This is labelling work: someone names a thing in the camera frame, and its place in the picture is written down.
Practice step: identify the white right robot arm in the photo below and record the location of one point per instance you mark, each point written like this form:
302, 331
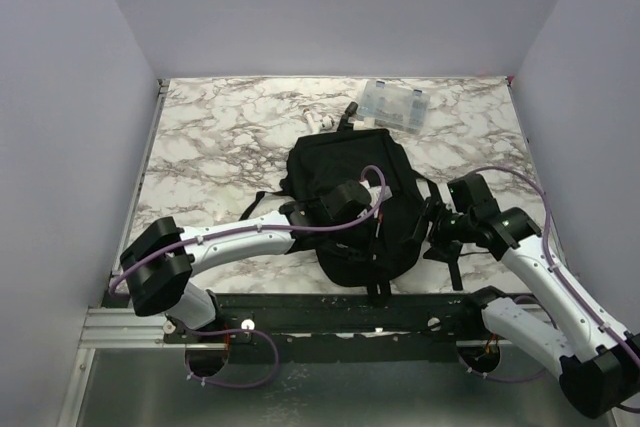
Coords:
594, 357

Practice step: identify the black and white valve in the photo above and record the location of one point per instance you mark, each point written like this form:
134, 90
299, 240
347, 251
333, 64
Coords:
350, 121

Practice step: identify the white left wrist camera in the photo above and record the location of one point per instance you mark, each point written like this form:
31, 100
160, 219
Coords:
377, 193

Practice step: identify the black mounting plate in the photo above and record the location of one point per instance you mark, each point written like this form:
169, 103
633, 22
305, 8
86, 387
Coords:
267, 351

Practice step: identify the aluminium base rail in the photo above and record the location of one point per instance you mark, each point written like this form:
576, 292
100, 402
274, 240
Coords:
125, 329

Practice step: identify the clear plastic organizer box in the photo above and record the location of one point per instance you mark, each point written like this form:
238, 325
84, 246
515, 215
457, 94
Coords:
394, 107

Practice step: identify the black student backpack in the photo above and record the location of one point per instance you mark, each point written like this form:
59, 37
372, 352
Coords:
319, 163

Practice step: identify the white plastic pipe fitting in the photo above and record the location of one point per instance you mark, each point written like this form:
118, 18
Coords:
315, 124

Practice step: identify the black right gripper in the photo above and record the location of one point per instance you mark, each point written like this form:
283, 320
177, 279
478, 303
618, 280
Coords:
438, 241

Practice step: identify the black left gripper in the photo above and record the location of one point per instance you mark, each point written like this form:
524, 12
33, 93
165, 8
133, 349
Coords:
367, 250

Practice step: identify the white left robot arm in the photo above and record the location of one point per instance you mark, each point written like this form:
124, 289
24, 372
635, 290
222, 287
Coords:
158, 265

